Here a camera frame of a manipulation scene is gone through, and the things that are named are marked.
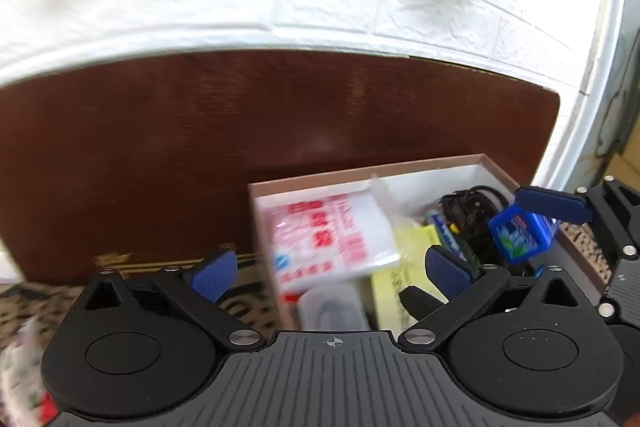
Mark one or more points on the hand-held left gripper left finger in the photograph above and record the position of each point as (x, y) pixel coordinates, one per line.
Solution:
(212, 276)

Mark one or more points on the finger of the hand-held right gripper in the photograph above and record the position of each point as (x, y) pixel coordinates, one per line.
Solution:
(549, 204)

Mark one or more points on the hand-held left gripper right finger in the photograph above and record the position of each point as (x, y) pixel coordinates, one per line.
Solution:
(446, 273)

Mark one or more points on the small blue printed box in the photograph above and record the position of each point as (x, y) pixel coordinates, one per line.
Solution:
(521, 236)

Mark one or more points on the cardboard storage box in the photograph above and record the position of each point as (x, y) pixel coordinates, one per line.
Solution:
(320, 179)

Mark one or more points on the blue battery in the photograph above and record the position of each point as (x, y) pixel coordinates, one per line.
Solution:
(445, 231)

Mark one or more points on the red printed plastic bag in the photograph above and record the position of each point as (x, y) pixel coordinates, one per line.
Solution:
(325, 237)

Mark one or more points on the translucent plastic case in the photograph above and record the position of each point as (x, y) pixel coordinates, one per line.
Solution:
(330, 309)

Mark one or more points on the leopard print blanket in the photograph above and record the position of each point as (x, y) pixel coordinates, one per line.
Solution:
(30, 327)

